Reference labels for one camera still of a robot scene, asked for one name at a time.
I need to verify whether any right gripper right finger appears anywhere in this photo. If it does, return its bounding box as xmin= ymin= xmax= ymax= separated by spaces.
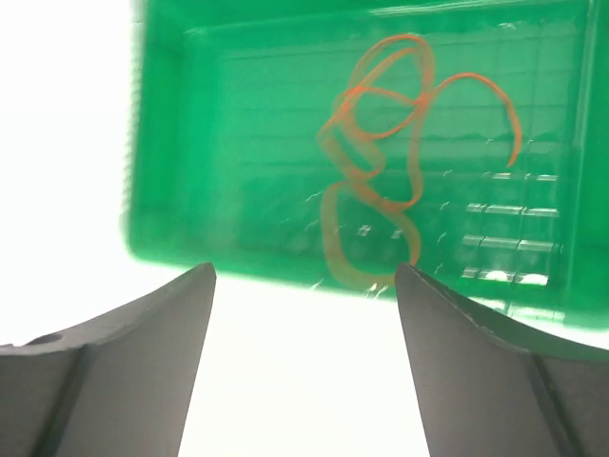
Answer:
xmin=395 ymin=264 xmax=608 ymax=457

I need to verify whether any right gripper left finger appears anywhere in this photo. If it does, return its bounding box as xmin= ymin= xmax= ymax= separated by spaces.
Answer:
xmin=1 ymin=264 xmax=216 ymax=457

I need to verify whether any green plastic tray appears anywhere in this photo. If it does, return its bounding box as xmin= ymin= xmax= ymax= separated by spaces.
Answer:
xmin=125 ymin=1 xmax=608 ymax=331

